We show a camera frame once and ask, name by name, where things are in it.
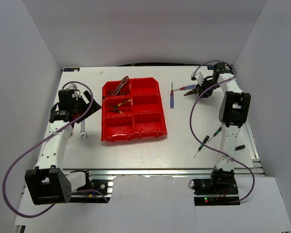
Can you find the silver open-end wrench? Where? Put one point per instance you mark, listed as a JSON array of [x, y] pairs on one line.
[[82, 133]]

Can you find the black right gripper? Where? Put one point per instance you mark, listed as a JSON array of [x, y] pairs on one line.
[[204, 94]]

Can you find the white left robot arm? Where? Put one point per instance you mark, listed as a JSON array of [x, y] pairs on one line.
[[47, 184]]

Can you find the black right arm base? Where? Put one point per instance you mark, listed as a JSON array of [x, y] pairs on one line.
[[219, 190]]

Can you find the aluminium table frame rail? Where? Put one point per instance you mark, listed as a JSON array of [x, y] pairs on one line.
[[114, 172]]

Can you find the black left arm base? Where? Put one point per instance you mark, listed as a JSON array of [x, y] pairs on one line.
[[97, 189]]

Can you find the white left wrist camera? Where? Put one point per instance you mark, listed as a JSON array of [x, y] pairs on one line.
[[72, 86]]

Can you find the red six-compartment organizer tray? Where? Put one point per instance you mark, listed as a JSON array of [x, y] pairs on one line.
[[145, 116]]

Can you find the green black precision screwdriver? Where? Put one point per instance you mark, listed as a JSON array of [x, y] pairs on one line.
[[202, 144], [217, 132]]

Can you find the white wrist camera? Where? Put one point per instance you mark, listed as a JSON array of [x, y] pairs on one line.
[[72, 86], [197, 77]]

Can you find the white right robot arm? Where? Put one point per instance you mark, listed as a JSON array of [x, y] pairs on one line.
[[232, 114]]

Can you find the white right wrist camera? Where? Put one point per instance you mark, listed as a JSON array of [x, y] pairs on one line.
[[197, 77]]

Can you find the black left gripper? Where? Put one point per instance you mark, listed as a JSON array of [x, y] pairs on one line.
[[88, 110]]

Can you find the blue red handled screwdriver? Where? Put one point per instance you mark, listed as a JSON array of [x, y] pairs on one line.
[[188, 87]]

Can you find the yellow handled pliers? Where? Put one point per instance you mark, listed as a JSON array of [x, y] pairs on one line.
[[120, 107], [191, 92]]

